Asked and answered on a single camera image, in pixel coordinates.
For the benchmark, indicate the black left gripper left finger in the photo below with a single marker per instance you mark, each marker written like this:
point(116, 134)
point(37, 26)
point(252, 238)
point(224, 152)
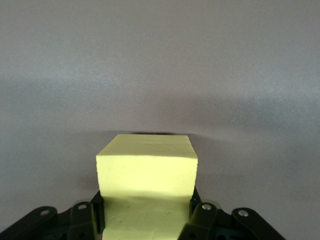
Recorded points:
point(80, 220)

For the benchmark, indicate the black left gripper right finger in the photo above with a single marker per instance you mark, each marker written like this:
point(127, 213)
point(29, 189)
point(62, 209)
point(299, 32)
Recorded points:
point(205, 220)

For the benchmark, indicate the yellow foam cube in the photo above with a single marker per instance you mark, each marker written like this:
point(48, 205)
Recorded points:
point(147, 175)

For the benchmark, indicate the brown table cover mat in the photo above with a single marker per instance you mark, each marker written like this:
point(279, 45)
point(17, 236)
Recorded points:
point(160, 75)

